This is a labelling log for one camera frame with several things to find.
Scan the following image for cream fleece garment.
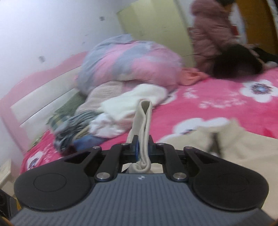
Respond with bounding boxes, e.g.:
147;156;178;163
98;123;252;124
99;84;168;122

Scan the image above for white pale pink garment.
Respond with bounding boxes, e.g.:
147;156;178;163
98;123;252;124
89;113;132;139

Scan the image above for pink checkered knit blanket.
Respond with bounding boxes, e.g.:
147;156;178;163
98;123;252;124
75;81;139;115

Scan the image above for yellow-green wardrobe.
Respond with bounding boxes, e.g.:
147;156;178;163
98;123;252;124
117;0;195;67

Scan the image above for pink floral bed blanket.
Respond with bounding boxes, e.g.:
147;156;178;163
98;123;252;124
21;69;277;172

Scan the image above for pink grey rolled duvet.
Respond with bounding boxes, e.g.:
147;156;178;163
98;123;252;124
76;34;182;95

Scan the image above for olive green fuzzy cushion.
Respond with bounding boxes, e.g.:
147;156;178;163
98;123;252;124
54;92;87;116

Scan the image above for white padded headboard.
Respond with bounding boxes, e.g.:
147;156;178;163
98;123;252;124
1;52;87;154

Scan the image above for plaid pillow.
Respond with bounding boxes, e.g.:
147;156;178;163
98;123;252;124
47;114;70;132

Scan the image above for blue denim jeans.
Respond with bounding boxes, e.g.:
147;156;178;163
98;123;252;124
73;135;107;152

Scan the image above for person in mauve puffer coat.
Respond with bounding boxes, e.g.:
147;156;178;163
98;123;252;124
190;0;277;79

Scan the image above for salmon orange cloth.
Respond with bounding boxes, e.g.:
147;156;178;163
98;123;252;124
179;68;209;86

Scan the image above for beige zip-up jacket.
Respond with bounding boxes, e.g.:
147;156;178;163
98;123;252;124
121;99;278;220

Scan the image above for brown wooden door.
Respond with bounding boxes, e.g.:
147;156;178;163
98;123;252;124
236;0;277;55

